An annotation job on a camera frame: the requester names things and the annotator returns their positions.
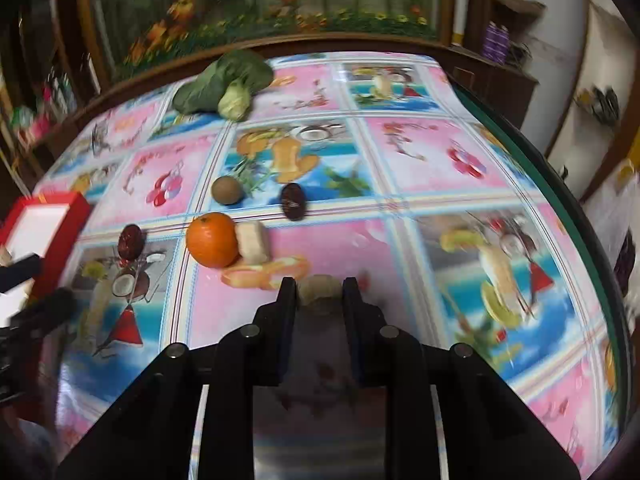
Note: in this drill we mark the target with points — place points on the green leafy vegetable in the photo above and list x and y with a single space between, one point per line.
226 86

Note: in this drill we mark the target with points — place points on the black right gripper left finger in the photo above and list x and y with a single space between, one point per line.
271 347

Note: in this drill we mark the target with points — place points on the flower painting glass panel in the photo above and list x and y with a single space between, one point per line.
127 37

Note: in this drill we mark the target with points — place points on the large orange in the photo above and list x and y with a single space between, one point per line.
211 240

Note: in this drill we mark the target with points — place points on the purple bottle pair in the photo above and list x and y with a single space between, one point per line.
496 43

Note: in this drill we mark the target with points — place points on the colourful fruit print tablecloth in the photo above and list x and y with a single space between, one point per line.
411 189

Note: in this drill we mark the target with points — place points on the dark red date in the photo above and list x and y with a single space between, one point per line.
130 242

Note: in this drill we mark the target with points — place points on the beige block beside orange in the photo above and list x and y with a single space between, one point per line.
253 242

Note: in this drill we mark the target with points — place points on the shoes on shelf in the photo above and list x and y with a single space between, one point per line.
600 104

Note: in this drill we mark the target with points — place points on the red white tray box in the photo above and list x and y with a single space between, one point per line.
46 225

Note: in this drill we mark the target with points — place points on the bottles on left shelf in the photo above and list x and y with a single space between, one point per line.
57 101

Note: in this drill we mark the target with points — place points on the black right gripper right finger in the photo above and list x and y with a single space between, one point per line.
366 345

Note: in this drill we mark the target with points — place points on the brown kiwi near vegetable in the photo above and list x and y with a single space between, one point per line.
227 191

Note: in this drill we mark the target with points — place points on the dark plum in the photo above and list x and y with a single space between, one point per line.
293 202

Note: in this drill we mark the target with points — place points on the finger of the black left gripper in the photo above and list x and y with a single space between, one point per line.
42 316
19 272

